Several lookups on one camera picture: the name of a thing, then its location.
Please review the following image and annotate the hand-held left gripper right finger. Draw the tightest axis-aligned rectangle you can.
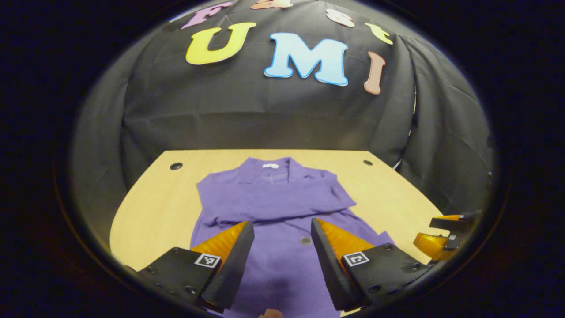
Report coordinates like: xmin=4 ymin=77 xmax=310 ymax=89
xmin=310 ymin=218 xmax=435 ymax=311

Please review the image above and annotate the white cable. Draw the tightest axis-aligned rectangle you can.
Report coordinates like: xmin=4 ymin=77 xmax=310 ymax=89
xmin=392 ymin=83 xmax=418 ymax=171

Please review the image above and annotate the black backdrop cloth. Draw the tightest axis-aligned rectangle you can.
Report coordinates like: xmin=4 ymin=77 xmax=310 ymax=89
xmin=71 ymin=0 xmax=494 ymax=217

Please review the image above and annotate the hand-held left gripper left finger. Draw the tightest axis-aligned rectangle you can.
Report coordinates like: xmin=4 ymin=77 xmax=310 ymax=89
xmin=132 ymin=220 xmax=256 ymax=312

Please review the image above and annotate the purple polo shirt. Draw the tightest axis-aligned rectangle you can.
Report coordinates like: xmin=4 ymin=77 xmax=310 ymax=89
xmin=190 ymin=157 xmax=396 ymax=318

